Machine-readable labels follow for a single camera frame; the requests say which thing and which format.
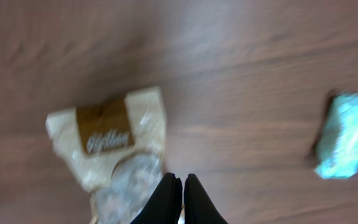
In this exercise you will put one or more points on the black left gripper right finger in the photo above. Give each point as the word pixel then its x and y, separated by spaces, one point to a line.
pixel 199 209

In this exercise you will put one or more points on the brown Pantree snack pouch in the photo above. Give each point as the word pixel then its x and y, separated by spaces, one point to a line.
pixel 115 150

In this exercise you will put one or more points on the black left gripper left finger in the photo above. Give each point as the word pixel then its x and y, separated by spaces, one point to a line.
pixel 164 205

